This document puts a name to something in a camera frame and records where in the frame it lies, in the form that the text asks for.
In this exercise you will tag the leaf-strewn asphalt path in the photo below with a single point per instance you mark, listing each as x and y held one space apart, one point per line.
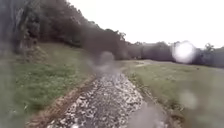
106 100

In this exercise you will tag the row of trees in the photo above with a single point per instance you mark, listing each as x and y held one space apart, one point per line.
153 51

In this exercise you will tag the dense wood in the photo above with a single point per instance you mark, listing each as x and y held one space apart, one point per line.
60 23

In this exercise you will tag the grass field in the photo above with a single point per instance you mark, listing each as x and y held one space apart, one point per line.
181 83

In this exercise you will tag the grass slope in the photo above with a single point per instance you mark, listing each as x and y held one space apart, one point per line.
40 83

